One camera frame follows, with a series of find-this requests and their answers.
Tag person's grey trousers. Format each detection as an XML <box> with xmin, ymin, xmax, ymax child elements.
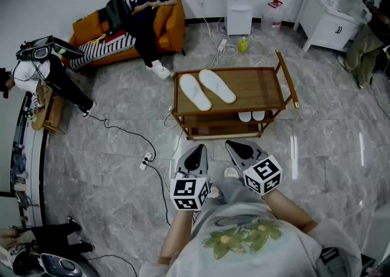
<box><xmin>210</xmin><ymin>174</ymin><xmax>266</xmax><ymax>207</ymax></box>

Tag white power cable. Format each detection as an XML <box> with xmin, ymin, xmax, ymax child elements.
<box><xmin>199</xmin><ymin>0</ymin><xmax>239</xmax><ymax>70</ymax></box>

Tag white water dispenser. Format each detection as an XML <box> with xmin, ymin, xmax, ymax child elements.
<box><xmin>222</xmin><ymin>0</ymin><xmax>256</xmax><ymax>37</ymax></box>

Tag wooden trolley cart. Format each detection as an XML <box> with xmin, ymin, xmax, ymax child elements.
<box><xmin>169</xmin><ymin>49</ymin><xmax>301</xmax><ymax>141</ymax></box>

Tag orange cushion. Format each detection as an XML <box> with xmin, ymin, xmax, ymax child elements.
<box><xmin>72</xmin><ymin>10</ymin><xmax>110</xmax><ymax>46</ymax></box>

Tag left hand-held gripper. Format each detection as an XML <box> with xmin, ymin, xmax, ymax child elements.
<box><xmin>169</xmin><ymin>144</ymin><xmax>211</xmax><ymax>211</ymax></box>

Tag orange sofa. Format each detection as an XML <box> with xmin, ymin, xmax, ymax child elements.
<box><xmin>60</xmin><ymin>0</ymin><xmax>186</xmax><ymax>71</ymax></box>

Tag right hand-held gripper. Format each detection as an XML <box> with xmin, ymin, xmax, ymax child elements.
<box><xmin>225</xmin><ymin>139</ymin><xmax>283</xmax><ymax>196</ymax></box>

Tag person's right forearm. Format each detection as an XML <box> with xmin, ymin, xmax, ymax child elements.
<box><xmin>263</xmin><ymin>188</ymin><xmax>318</xmax><ymax>234</ymax></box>

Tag person's right white shoe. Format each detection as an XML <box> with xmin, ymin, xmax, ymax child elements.
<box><xmin>223</xmin><ymin>166</ymin><xmax>240</xmax><ymax>180</ymax></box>

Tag person's white flower print shirt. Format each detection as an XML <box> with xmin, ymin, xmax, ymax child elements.
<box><xmin>138</xmin><ymin>202</ymin><xmax>363</xmax><ymax>277</ymax></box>

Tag white curved counter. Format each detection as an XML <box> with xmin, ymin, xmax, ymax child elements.
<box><xmin>8</xmin><ymin>91</ymin><xmax>49</xmax><ymax>228</ymax></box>

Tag black floor cable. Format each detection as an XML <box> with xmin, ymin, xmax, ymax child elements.
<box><xmin>87</xmin><ymin>113</ymin><xmax>172</xmax><ymax>227</ymax></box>

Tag black and white striped cushion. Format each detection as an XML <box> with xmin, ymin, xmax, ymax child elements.
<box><xmin>69</xmin><ymin>0</ymin><xmax>138</xmax><ymax>71</ymax></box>

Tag grey blue device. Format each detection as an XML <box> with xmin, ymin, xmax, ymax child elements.
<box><xmin>12</xmin><ymin>252</ymin><xmax>85</xmax><ymax>277</ymax></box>

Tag white thin cable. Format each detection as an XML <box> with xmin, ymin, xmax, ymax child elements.
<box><xmin>155</xmin><ymin>105</ymin><xmax>184</xmax><ymax>197</ymax></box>

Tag white cabinet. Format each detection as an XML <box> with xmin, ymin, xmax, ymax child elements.
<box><xmin>292</xmin><ymin>0</ymin><xmax>365</xmax><ymax>54</ymax></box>

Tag clear water jug red cap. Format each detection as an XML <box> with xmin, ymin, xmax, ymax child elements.
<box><xmin>260</xmin><ymin>0</ymin><xmax>284</xmax><ymax>32</ymax></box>

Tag person's left forearm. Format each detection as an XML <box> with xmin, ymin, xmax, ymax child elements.
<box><xmin>157</xmin><ymin>208</ymin><xmax>196</xmax><ymax>266</ymax></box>

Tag black head-worn camera rig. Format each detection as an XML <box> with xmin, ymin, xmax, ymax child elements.
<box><xmin>15</xmin><ymin>35</ymin><xmax>85</xmax><ymax>63</ymax></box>

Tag red book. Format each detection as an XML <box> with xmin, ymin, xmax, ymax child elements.
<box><xmin>104</xmin><ymin>29</ymin><xmax>127</xmax><ymax>46</ymax></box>

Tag white slipper with tan edge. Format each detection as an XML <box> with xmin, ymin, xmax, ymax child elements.
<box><xmin>179</xmin><ymin>73</ymin><xmax>213</xmax><ymax>112</ymax></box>
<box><xmin>198</xmin><ymin>69</ymin><xmax>237</xmax><ymax>105</ymax></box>

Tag black backpack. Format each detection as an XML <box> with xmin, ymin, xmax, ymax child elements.
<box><xmin>97</xmin><ymin>0</ymin><xmax>132</xmax><ymax>33</ymax></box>

